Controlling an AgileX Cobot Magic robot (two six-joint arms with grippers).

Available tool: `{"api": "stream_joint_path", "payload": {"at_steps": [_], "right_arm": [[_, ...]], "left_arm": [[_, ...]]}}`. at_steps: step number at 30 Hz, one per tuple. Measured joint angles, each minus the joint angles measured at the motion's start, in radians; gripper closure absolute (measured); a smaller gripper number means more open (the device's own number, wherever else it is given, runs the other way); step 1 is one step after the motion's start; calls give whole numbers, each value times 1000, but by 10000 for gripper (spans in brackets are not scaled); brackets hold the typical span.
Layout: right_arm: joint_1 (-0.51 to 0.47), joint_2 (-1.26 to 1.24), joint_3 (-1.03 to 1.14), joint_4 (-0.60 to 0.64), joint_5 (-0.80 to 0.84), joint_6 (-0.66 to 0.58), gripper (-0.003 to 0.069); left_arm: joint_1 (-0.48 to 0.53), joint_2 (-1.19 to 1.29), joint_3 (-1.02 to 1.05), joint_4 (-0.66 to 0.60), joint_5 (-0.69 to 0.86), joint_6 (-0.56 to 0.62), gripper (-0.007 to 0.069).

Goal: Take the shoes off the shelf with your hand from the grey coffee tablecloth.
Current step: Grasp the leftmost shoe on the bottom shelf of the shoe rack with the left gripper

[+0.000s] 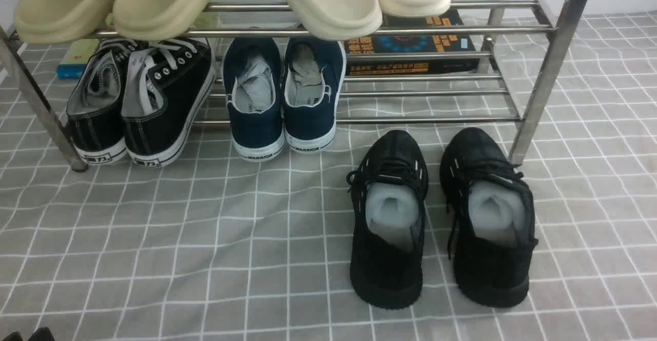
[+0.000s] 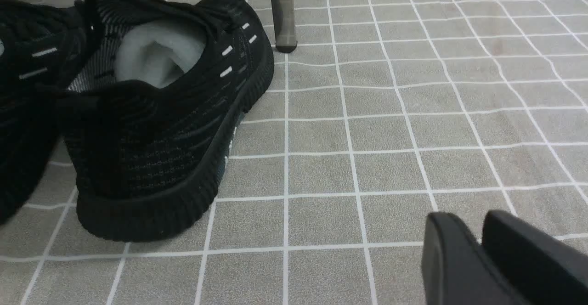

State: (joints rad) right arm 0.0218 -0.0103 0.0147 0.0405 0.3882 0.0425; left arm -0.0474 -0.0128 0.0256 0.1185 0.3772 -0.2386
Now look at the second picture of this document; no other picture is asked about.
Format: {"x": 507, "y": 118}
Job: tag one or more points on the black knit sneaker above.
{"x": 149, "y": 119}
{"x": 41, "y": 45}

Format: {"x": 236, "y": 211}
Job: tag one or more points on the grey checkered floor cloth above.
{"x": 387, "y": 110}

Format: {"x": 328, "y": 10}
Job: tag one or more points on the black knit sneaker right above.
{"x": 149, "y": 119}

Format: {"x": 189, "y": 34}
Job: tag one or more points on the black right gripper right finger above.
{"x": 543, "y": 269}

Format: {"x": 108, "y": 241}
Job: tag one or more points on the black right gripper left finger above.
{"x": 457, "y": 271}

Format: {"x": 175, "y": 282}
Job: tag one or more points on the black knit sneaker left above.
{"x": 41, "y": 45}

